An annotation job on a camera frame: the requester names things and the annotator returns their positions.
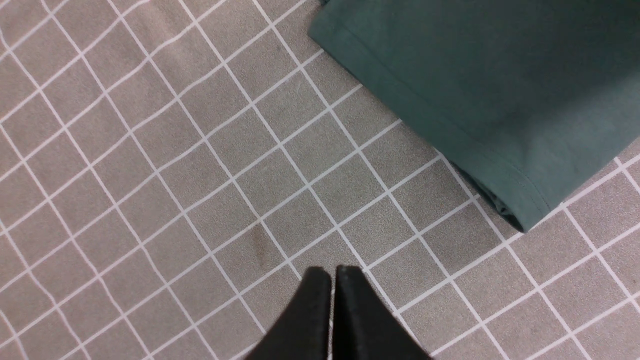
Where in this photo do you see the grey checked tablecloth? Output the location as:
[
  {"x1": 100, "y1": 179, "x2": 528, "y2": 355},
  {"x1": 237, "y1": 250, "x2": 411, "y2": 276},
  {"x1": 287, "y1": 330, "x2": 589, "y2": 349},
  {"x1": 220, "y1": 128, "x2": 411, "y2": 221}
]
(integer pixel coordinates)
[{"x1": 0, "y1": 0, "x2": 639, "y2": 360}]

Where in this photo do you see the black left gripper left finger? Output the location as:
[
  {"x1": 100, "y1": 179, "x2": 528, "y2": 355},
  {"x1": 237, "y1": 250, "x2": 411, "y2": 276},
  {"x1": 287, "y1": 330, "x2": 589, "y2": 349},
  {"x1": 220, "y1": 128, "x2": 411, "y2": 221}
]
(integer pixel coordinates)
[{"x1": 246, "y1": 266, "x2": 332, "y2": 360}]

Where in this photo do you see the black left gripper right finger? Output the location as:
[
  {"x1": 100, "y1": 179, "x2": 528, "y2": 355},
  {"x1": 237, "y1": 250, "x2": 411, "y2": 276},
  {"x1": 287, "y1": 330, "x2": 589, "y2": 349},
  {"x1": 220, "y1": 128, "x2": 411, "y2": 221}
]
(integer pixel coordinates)
[{"x1": 332, "y1": 265, "x2": 432, "y2": 360}]

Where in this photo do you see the green long-sleeve top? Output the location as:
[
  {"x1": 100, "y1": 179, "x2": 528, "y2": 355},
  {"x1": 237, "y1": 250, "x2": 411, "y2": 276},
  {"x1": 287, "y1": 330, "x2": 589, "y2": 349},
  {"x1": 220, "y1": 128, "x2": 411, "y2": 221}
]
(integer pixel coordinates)
[{"x1": 308, "y1": 0, "x2": 640, "y2": 233}]

